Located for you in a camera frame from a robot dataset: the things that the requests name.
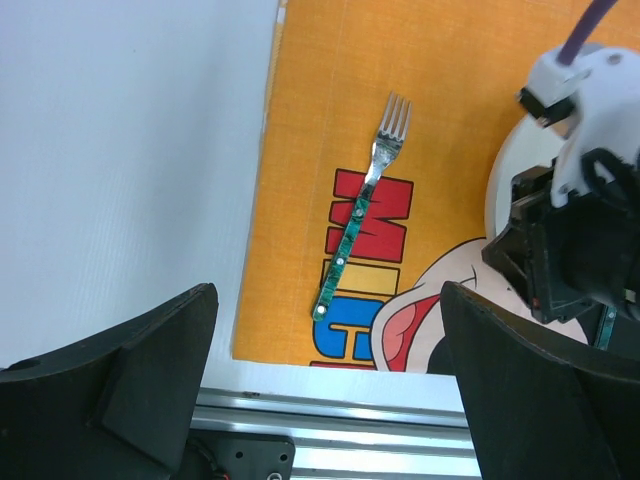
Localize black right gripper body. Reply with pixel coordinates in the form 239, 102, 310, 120
482, 148, 639, 324

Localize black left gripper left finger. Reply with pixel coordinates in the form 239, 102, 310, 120
1, 283, 219, 479

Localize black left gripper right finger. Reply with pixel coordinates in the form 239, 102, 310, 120
440, 281, 639, 479

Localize orange cartoon mouse placemat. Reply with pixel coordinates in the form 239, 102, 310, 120
232, 1, 639, 375

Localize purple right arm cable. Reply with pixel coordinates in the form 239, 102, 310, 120
559, 0, 621, 66

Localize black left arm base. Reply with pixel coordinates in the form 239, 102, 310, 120
171, 429, 295, 480

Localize cream round plate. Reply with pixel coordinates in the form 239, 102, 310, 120
484, 115, 576, 240

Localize green handled fork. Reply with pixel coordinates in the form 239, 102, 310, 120
311, 91, 412, 322

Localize aluminium mounting rail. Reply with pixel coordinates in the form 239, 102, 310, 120
192, 389, 481, 479

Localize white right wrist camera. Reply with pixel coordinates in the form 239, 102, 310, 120
523, 46, 639, 208

